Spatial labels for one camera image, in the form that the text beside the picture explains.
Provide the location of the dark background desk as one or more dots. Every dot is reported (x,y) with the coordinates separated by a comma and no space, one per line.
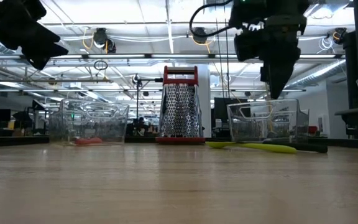
(351,119)

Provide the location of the black background monitor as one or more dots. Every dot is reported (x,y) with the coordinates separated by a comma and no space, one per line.
(221,109)

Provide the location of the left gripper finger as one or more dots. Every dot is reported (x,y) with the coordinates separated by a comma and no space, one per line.
(42,35)
(40,56)

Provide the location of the long light strip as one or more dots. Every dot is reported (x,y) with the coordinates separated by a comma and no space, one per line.
(120,56)

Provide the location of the red silicone spoon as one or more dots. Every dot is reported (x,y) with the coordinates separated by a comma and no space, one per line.
(87,141)

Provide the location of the person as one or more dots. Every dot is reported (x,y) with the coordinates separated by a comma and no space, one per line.
(141,123)

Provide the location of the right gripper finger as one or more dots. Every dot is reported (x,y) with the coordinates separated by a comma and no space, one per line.
(278,74)

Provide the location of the black tripod stand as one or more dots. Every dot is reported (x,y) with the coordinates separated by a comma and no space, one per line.
(136,79)

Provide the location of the red steel box grater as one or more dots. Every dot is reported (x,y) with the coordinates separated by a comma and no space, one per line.
(180,109)

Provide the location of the lime green silicone spoon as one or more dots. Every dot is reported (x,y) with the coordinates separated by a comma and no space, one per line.
(259,146)

